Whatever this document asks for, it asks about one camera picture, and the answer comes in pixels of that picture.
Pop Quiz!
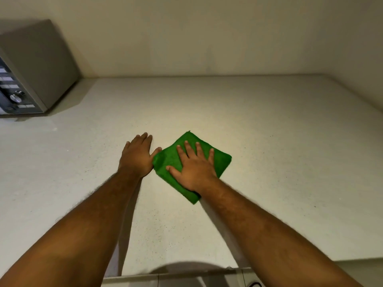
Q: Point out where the person's left hand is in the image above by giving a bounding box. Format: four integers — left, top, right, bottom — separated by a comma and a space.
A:
118, 133, 162, 178

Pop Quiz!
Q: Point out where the person's right hand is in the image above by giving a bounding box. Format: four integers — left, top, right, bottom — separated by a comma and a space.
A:
166, 141, 218, 194

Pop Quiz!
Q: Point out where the person's right forearm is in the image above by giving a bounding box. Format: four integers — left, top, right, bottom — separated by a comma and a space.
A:
199, 178, 364, 287

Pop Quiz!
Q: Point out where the silver microwave oven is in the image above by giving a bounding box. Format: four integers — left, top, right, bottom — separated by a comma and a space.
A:
0, 19, 81, 115

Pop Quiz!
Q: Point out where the person's left forearm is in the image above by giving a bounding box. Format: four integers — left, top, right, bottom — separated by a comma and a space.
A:
0, 169, 142, 287

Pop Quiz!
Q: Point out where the green microfiber cloth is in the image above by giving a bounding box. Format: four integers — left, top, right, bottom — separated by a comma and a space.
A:
152, 131, 232, 205

